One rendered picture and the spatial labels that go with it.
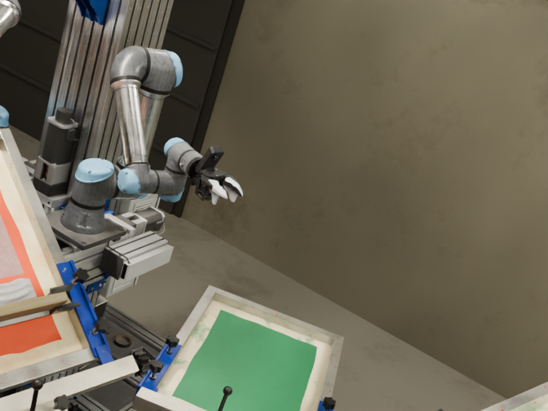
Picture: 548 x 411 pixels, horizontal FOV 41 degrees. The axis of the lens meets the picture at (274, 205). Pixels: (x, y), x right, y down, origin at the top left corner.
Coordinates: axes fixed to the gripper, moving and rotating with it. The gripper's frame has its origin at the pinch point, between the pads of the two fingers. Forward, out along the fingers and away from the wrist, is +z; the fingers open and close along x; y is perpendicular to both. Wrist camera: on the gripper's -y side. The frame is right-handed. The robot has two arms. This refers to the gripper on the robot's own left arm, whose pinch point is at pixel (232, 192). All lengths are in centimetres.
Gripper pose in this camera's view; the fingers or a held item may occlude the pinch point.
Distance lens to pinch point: 209.4
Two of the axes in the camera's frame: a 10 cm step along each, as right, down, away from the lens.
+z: 5.7, 4.8, -6.7
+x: -8.0, 1.2, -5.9
